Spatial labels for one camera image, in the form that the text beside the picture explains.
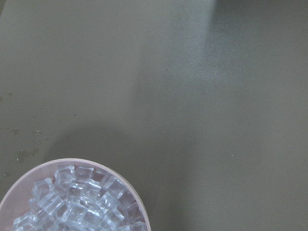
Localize clear ice cubes pile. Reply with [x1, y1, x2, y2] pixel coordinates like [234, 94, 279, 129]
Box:
[13, 165, 148, 231]

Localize pink bowl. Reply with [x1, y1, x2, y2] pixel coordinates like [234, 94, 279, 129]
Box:
[0, 158, 151, 231]

